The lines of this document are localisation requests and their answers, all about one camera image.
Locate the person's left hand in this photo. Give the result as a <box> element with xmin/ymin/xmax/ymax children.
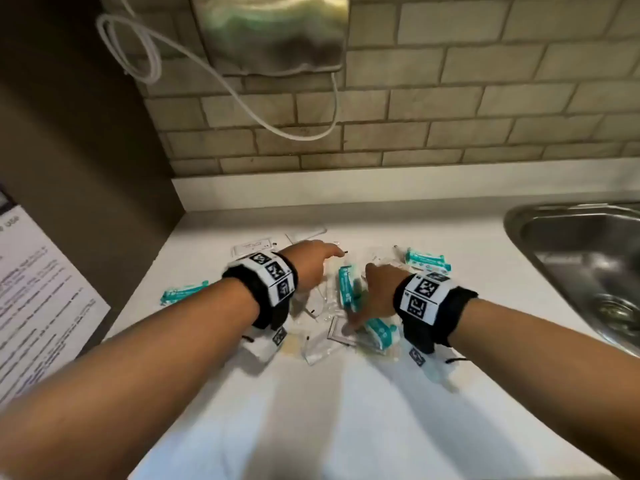
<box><xmin>277</xmin><ymin>239</ymin><xmax>347</xmax><ymax>293</ymax></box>

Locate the person's right hand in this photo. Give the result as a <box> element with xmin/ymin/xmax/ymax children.
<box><xmin>345</xmin><ymin>263</ymin><xmax>413</xmax><ymax>331</ymax></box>

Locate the person's right forearm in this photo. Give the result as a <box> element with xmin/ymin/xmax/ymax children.
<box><xmin>447</xmin><ymin>298</ymin><xmax>640</xmax><ymax>480</ymax></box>

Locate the person's left forearm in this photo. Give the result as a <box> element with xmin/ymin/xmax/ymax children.
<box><xmin>0</xmin><ymin>277</ymin><xmax>261</xmax><ymax>480</ymax></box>

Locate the black wristband with marker tags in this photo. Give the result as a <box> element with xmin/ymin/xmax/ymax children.
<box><xmin>392</xmin><ymin>271</ymin><xmax>479</xmax><ymax>355</ymax></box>
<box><xmin>221</xmin><ymin>248</ymin><xmax>299</xmax><ymax>331</ymax></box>

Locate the steel sink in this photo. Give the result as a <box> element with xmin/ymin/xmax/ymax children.
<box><xmin>503</xmin><ymin>202</ymin><xmax>640</xmax><ymax>358</ymax></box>

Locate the white and purple poster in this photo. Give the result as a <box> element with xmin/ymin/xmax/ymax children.
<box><xmin>0</xmin><ymin>187</ymin><xmax>112</xmax><ymax>408</ymax></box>

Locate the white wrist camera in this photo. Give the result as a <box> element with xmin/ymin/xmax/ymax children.
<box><xmin>239</xmin><ymin>324</ymin><xmax>291</xmax><ymax>365</ymax></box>
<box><xmin>402</xmin><ymin>342</ymin><xmax>463</xmax><ymax>391</ymax></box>

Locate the white looped wall cable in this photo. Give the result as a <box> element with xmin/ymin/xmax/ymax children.
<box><xmin>95</xmin><ymin>0</ymin><xmax>346</xmax><ymax>142</ymax></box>

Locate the steel wall dispenser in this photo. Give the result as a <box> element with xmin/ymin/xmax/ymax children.
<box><xmin>189</xmin><ymin>0</ymin><xmax>351</xmax><ymax>78</ymax></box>

